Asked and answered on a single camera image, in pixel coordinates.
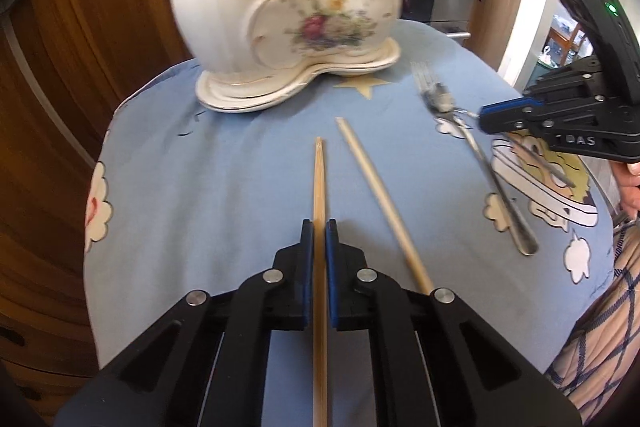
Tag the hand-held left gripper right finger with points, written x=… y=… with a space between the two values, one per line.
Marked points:
x=333 y=277

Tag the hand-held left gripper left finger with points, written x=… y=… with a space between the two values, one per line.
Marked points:
x=306 y=277

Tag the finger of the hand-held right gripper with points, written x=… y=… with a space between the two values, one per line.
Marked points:
x=505 y=109
x=510 y=126

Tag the metal fork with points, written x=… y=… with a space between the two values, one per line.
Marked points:
x=500 y=202
x=557 y=172

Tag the wooden chopstick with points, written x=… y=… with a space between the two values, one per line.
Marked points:
x=320 y=187
x=380 y=202

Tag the person's right hand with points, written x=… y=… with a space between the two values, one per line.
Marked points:
x=629 y=202

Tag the narrow wooden cabinet door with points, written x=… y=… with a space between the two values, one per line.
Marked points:
x=500 y=7

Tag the blue cartoon printed cloth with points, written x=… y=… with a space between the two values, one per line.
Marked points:
x=200 y=207

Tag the white ceramic holder tray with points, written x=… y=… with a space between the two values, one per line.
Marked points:
x=240 y=97

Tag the wide wooden cabinet door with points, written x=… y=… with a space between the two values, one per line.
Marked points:
x=35 y=217

